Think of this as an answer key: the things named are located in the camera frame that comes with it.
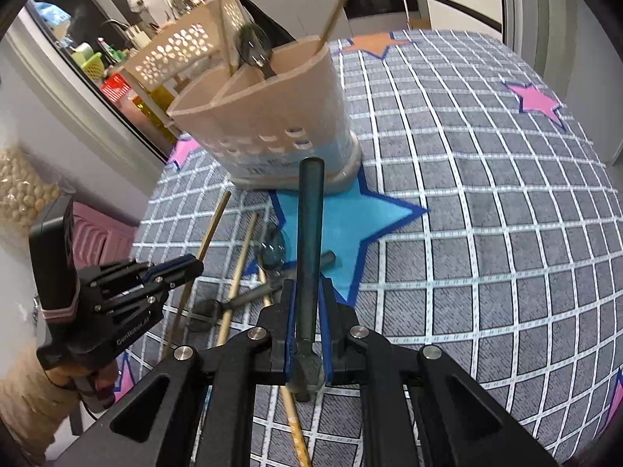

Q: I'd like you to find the black handled spoon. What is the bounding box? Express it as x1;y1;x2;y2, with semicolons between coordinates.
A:
288;157;324;403

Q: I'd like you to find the small black spoon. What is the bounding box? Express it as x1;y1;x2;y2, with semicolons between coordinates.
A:
187;250;337;332

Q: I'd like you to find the bamboo chopstick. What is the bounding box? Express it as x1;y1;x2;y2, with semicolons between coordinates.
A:
316;0;347;53
162;190;234;359

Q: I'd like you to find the dark translucent spoon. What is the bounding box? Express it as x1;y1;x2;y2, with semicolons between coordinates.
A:
257;223;286;273
236;22;276;79

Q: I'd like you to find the person's left hand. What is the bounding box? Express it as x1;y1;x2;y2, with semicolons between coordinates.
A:
1;342;118;466

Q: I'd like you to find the beige plastic utensil holder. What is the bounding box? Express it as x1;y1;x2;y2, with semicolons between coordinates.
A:
168;36;361;193

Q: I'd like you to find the grey checkered tablecloth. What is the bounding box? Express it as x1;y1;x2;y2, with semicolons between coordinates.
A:
114;28;623;467

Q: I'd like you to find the red plastic basket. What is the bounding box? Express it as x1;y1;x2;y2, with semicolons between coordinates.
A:
100;74;131;104

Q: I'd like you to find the beige flower-cutout storage rack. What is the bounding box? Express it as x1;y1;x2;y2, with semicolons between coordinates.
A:
119;0;248;96

